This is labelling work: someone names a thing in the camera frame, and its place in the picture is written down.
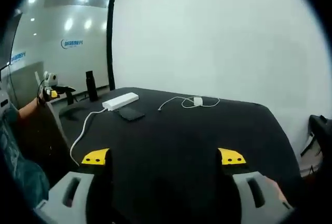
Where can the white power strip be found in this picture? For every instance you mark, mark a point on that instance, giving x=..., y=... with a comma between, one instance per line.
x=120, y=100

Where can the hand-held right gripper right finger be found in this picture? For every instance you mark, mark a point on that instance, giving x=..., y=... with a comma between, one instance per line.
x=241, y=198

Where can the black curved stand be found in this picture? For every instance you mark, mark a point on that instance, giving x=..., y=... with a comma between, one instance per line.
x=71, y=110

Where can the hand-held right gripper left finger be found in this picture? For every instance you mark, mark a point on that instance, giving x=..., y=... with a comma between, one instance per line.
x=77, y=198

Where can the black phone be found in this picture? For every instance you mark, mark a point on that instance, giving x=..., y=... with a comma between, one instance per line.
x=131, y=113

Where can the person's right hand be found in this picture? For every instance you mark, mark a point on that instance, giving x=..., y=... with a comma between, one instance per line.
x=276, y=193

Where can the black partition frame post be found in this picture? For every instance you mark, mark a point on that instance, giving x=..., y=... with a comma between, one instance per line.
x=110, y=34

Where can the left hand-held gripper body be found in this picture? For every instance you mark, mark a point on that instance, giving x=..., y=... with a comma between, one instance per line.
x=50, y=78

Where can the white worn device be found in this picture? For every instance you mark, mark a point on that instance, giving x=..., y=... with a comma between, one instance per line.
x=3, y=97

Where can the white charger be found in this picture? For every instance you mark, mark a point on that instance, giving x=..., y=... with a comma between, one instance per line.
x=197, y=100

